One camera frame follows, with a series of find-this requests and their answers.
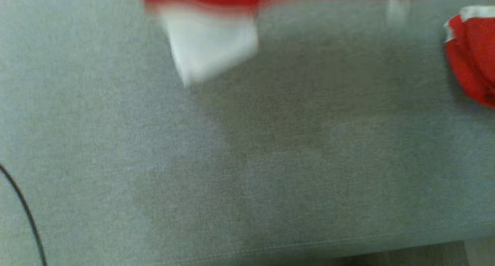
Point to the red white basketball jersey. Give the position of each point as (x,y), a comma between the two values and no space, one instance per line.
(209,41)

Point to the red Bulls basketball shorts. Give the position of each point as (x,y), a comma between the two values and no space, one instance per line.
(475,53)

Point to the grey fabric sofa seat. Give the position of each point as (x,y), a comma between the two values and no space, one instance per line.
(247,161)

